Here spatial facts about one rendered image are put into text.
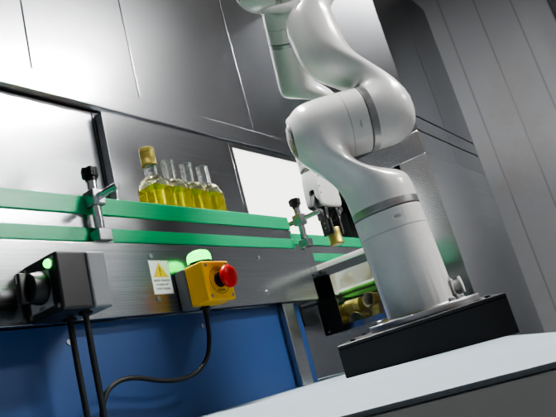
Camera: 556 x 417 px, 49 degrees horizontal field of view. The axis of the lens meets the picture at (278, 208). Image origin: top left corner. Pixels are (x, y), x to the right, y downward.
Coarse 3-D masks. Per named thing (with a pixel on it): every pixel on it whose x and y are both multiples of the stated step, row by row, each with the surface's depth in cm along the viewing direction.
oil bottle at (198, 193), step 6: (192, 180) 141; (192, 186) 139; (198, 186) 141; (192, 192) 139; (198, 192) 140; (204, 192) 142; (192, 198) 138; (198, 198) 139; (204, 198) 141; (198, 204) 138; (204, 204) 140
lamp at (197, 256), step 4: (192, 252) 106; (196, 252) 106; (200, 252) 106; (204, 252) 106; (208, 252) 107; (188, 256) 106; (192, 256) 106; (196, 256) 105; (200, 256) 105; (204, 256) 106; (208, 256) 106; (188, 260) 106; (192, 260) 105; (196, 260) 105; (200, 260) 105; (204, 260) 105; (208, 260) 106; (212, 260) 107; (188, 264) 106; (192, 264) 105
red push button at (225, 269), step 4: (224, 268) 102; (228, 268) 103; (232, 268) 104; (220, 272) 102; (224, 272) 102; (228, 272) 102; (232, 272) 103; (236, 272) 104; (220, 276) 102; (224, 276) 101; (228, 276) 102; (232, 276) 103; (236, 276) 103; (220, 280) 103; (224, 280) 101; (228, 280) 102; (232, 280) 102; (236, 280) 103; (224, 284) 102; (228, 284) 102; (232, 284) 102; (236, 284) 103
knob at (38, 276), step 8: (40, 272) 79; (16, 280) 78; (24, 280) 78; (32, 280) 78; (40, 280) 78; (48, 280) 79; (16, 288) 78; (24, 288) 78; (32, 288) 78; (40, 288) 78; (48, 288) 78; (24, 296) 77; (32, 296) 77; (40, 296) 78; (48, 296) 79; (24, 304) 78; (40, 304) 79
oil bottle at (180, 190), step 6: (168, 180) 136; (174, 180) 136; (180, 180) 137; (174, 186) 134; (180, 186) 136; (186, 186) 138; (174, 192) 134; (180, 192) 135; (186, 192) 137; (174, 198) 134; (180, 198) 135; (186, 198) 136; (180, 204) 134; (186, 204) 135; (192, 204) 137
